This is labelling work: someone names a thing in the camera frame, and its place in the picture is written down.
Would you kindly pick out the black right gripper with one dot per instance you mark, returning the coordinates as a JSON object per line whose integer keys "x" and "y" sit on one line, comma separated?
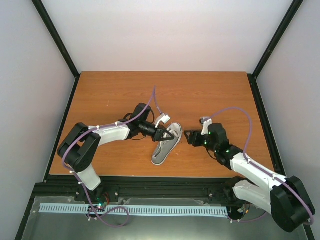
{"x": 195, "y": 134}

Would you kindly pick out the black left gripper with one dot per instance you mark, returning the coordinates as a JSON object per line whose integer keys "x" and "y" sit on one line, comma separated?
{"x": 158, "y": 136}

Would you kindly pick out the grey canvas sneaker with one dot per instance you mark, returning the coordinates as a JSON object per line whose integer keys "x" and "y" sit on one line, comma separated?
{"x": 163, "y": 150}

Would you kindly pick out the white shoelace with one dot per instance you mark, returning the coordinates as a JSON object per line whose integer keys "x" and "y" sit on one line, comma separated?
{"x": 175, "y": 129}

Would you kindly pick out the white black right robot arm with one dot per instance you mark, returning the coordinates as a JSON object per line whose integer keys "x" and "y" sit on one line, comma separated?
{"x": 284, "y": 198}

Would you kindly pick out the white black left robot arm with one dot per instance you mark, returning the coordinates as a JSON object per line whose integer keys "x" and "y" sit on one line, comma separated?
{"x": 79, "y": 148}

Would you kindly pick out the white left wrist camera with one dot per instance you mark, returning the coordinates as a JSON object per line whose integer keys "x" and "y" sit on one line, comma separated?
{"x": 163, "y": 118}

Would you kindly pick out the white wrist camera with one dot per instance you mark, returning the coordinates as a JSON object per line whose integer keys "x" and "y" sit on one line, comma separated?
{"x": 163, "y": 118}
{"x": 205, "y": 122}

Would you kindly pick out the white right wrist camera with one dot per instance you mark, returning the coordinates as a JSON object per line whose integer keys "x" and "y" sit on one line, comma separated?
{"x": 205, "y": 122}

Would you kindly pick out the light blue slotted cable duct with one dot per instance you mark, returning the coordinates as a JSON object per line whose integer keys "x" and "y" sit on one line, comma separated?
{"x": 140, "y": 210}

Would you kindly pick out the black aluminium frame rail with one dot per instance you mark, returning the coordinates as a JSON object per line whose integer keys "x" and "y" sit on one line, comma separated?
{"x": 221, "y": 191}

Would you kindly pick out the black left frame post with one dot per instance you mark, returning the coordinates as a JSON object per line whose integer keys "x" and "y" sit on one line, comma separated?
{"x": 46, "y": 19}

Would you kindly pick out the black frame post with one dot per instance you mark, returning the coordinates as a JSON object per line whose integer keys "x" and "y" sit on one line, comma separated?
{"x": 46, "y": 19}
{"x": 281, "y": 29}

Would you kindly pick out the grey metal base plate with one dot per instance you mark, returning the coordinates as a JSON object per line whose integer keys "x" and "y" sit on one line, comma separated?
{"x": 67, "y": 226}

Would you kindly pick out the black right frame post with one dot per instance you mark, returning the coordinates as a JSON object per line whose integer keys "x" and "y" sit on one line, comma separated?
{"x": 281, "y": 29}

